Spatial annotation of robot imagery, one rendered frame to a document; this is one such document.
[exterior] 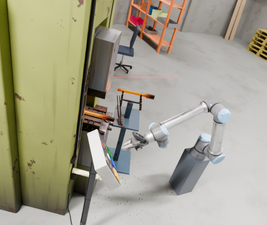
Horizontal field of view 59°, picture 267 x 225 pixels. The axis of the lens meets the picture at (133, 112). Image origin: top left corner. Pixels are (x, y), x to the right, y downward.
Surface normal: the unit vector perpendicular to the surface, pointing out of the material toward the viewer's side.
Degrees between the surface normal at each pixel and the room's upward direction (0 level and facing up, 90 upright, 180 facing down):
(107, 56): 90
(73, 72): 90
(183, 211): 0
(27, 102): 90
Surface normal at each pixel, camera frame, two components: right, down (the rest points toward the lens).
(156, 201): 0.22, -0.80
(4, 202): -0.13, 0.55
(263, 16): -0.89, 0.07
